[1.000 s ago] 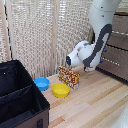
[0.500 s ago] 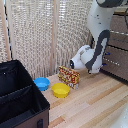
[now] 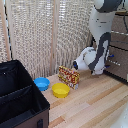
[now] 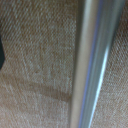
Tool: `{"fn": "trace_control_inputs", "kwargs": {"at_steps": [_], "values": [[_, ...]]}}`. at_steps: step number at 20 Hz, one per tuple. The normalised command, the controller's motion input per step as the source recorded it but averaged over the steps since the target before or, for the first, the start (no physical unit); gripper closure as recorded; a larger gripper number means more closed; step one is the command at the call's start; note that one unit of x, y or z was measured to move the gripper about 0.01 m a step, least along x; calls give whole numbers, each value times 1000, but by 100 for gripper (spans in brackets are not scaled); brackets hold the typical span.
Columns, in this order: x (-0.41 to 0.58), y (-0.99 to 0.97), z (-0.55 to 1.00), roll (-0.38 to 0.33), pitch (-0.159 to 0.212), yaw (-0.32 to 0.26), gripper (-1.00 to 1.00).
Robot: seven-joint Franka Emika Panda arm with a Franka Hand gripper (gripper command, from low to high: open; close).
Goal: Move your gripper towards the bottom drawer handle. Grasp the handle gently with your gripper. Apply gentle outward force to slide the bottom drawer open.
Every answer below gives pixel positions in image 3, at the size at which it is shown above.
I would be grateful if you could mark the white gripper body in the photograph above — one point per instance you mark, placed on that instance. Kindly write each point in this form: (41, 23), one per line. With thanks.
(104, 61)

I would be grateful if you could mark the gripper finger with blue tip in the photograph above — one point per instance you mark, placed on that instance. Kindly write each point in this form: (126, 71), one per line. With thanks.
(111, 56)
(107, 66)

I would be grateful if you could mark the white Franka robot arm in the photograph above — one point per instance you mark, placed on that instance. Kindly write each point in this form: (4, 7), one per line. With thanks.
(98, 36)

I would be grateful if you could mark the brown drawer cabinet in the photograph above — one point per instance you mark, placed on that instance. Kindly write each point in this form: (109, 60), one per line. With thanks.
(120, 33)

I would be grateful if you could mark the patterned snack bag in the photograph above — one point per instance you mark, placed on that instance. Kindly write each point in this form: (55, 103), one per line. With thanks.
(69, 76)

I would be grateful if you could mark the yellow plastic bowl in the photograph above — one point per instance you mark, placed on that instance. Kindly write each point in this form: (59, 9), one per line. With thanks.
(60, 90)

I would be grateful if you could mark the bamboo reed screen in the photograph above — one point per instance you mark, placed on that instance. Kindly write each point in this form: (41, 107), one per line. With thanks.
(50, 30)

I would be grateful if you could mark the blue plastic bowl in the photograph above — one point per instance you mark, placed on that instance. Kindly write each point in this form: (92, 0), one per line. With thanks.
(42, 83)

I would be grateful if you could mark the black fabric storage box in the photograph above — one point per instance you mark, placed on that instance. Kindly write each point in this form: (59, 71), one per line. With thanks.
(18, 96)

